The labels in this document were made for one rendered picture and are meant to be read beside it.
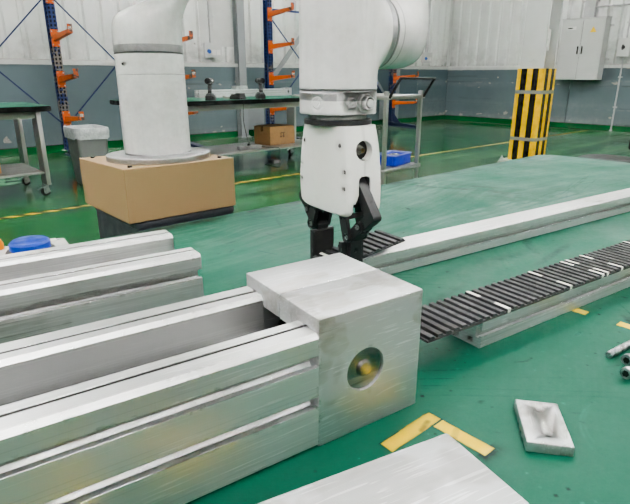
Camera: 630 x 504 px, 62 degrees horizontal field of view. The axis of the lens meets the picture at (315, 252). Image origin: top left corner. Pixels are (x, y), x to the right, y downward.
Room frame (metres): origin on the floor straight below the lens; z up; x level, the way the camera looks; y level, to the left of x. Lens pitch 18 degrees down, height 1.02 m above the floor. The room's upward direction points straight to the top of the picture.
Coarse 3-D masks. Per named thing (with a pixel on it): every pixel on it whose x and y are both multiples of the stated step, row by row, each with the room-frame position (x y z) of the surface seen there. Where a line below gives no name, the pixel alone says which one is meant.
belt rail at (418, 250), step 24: (624, 192) 0.98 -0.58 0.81; (504, 216) 0.80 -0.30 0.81; (528, 216) 0.80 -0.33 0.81; (552, 216) 0.81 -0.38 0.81; (576, 216) 0.87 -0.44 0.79; (600, 216) 0.90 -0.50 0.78; (408, 240) 0.67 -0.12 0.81; (432, 240) 0.67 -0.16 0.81; (456, 240) 0.69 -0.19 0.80; (480, 240) 0.73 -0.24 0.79; (504, 240) 0.75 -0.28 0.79; (384, 264) 0.63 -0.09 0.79; (408, 264) 0.64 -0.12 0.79
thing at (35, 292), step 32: (0, 256) 0.45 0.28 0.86; (32, 256) 0.45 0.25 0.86; (64, 256) 0.46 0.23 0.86; (96, 256) 0.47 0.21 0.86; (128, 256) 0.49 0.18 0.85; (160, 256) 0.45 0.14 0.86; (192, 256) 0.45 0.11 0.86; (0, 288) 0.37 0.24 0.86; (32, 288) 0.38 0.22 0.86; (64, 288) 0.39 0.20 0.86; (96, 288) 0.40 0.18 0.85; (128, 288) 0.43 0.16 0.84; (160, 288) 0.43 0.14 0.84; (192, 288) 0.45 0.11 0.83; (0, 320) 0.36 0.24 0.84; (32, 320) 0.38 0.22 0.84; (64, 320) 0.39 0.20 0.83; (96, 320) 0.40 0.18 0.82
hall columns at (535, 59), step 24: (528, 0) 6.57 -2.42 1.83; (552, 0) 6.38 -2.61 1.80; (528, 24) 6.55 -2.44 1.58; (552, 24) 6.61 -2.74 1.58; (528, 48) 6.52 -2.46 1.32; (552, 48) 6.58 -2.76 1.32; (528, 72) 6.48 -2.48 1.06; (552, 72) 6.49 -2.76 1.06; (528, 96) 6.45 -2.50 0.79; (552, 96) 6.54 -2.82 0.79; (528, 120) 6.42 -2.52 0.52; (528, 144) 6.39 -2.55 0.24
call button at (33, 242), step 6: (12, 240) 0.53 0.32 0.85; (18, 240) 0.53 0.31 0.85; (24, 240) 0.53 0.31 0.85; (30, 240) 0.53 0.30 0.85; (36, 240) 0.53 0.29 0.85; (42, 240) 0.53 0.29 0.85; (48, 240) 0.54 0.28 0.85; (12, 246) 0.52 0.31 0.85; (18, 246) 0.52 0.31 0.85; (24, 246) 0.52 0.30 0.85; (30, 246) 0.52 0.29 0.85; (36, 246) 0.52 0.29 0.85; (42, 246) 0.53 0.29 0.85; (48, 246) 0.54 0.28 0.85; (12, 252) 0.52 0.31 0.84; (18, 252) 0.52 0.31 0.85
